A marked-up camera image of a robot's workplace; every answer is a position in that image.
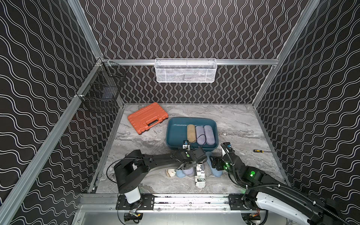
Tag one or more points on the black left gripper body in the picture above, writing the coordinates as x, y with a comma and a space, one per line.
195, 162

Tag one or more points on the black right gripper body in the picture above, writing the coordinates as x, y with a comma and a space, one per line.
218, 162

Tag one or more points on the lavender fabric glasses case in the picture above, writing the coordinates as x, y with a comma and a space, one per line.
189, 172
200, 136
209, 135

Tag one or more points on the newspaper print glasses case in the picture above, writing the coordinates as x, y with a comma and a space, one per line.
199, 175

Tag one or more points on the cream map print glasses case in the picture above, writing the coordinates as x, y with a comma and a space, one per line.
170, 173

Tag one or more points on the tan fabric glasses case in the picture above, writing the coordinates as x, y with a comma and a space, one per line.
191, 133

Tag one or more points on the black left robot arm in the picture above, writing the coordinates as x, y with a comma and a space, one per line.
131, 170

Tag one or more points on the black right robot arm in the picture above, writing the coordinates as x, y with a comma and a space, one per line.
263, 192

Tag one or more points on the light blue glasses case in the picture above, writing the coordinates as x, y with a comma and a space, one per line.
216, 173
180, 174

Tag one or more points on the teal plastic storage tray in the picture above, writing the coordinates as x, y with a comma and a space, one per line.
176, 132

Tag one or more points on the orange plastic tool case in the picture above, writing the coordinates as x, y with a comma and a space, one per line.
147, 117

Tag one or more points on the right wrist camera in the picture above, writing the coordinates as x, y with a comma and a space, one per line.
226, 148

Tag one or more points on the yellow handled screwdriver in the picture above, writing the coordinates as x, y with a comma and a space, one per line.
261, 151

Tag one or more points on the white wire mesh basket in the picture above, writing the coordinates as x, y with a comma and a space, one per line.
182, 70

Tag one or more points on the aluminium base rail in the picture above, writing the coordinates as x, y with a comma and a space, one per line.
164, 203

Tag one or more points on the black wire mesh basket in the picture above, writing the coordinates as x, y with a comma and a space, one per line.
103, 93

